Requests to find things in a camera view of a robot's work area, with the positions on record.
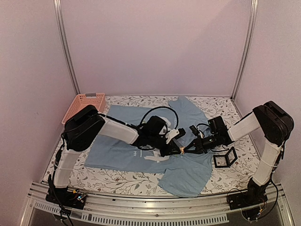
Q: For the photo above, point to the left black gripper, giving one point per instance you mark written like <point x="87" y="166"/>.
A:
<point x="170" y="149"/>

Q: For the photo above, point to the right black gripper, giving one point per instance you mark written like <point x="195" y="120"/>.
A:
<point x="199" y="146"/>

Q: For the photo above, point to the silver brooch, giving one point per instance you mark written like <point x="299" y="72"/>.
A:
<point x="182" y="150"/>

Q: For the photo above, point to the light blue printed t-shirt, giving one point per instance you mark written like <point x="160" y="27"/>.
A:
<point x="183" y="175"/>

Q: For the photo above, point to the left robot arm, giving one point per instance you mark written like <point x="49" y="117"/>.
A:
<point x="82" y="129"/>

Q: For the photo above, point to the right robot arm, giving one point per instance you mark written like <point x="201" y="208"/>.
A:
<point x="276" y="125"/>

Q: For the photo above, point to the black open jewelry box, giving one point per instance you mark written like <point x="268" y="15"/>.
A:
<point x="226" y="160"/>

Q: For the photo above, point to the floral patterned table mat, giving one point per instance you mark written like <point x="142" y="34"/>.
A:
<point x="131" y="109"/>

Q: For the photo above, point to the pink plastic basket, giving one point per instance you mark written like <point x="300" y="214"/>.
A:
<point x="83" y="100"/>

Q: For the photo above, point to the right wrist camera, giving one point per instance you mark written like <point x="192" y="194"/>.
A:
<point x="196" y="131"/>

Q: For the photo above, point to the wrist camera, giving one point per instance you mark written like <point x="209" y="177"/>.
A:
<point x="174" y="134"/>
<point x="196" y="131"/>

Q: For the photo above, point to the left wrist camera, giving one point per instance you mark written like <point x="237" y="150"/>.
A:
<point x="174" y="134"/>

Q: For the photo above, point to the front aluminium rail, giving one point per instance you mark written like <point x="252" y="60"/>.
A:
<point x="125" y="210"/>

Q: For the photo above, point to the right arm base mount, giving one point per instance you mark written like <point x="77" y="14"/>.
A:
<point x="252" y="196"/>

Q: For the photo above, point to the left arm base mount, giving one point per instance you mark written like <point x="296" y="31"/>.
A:
<point x="73" y="199"/>

